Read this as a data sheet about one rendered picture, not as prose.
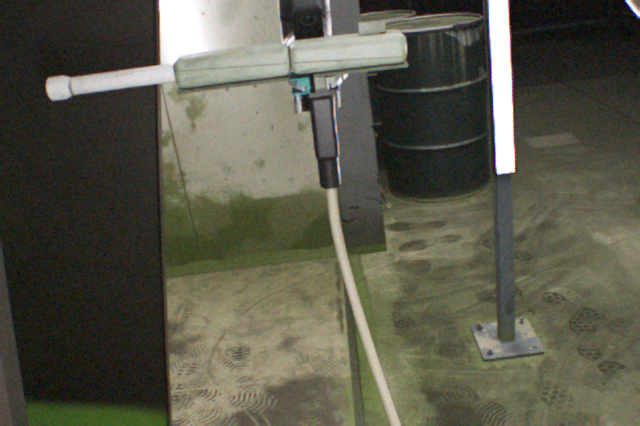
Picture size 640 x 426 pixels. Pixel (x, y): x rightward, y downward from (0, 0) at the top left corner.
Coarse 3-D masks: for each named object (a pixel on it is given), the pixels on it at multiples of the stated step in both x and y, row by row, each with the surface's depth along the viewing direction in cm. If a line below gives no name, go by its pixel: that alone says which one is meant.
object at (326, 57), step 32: (384, 32) 83; (192, 64) 82; (224, 64) 82; (256, 64) 82; (288, 64) 83; (320, 64) 83; (352, 64) 83; (384, 64) 84; (64, 96) 84; (320, 96) 86; (320, 128) 88; (320, 160) 90
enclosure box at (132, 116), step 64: (0, 0) 90; (64, 0) 91; (128, 0) 91; (0, 64) 93; (64, 64) 94; (128, 64) 94; (0, 128) 97; (64, 128) 98; (128, 128) 98; (0, 192) 101; (64, 192) 102; (128, 192) 102; (0, 256) 43; (64, 256) 106; (128, 256) 106; (0, 320) 43; (64, 320) 110; (128, 320) 111; (0, 384) 44; (64, 384) 115; (128, 384) 116
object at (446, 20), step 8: (448, 16) 338; (464, 16) 331; (392, 24) 340; (400, 24) 337; (408, 24) 337; (416, 24) 330; (424, 24) 327; (432, 24) 322; (440, 24) 318; (448, 24) 314
